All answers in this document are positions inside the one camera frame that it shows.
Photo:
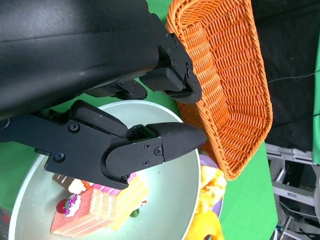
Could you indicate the orange glazed donut bread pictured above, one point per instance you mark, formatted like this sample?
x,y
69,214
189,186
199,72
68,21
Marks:
x,y
212,185
205,225

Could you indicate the black curtain backdrop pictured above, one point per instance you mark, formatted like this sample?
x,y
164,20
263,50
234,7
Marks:
x,y
287,50

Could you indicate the grey-green bowl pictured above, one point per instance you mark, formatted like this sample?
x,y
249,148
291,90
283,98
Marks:
x,y
170,190

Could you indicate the aluminium frame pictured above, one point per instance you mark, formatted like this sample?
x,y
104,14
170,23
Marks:
x,y
292,175

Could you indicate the chocolate cake slice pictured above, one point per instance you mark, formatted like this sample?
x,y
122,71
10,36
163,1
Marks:
x,y
61,180

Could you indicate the magenta striped cake slice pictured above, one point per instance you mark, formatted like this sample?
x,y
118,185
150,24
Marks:
x,y
107,190

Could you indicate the lavender plate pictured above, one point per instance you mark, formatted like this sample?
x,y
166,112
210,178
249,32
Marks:
x,y
206,161

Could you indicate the orange wicker basket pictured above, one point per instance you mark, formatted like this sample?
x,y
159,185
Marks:
x,y
237,87

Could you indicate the green tablecloth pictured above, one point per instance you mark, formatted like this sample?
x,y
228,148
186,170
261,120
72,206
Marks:
x,y
250,200

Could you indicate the pink layered cake slice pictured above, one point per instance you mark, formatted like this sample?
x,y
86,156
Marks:
x,y
85,217

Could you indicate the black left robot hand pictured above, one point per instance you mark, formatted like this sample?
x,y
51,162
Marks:
x,y
62,50

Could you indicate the yellow layered cake slice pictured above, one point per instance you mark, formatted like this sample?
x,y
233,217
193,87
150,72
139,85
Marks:
x,y
130,197

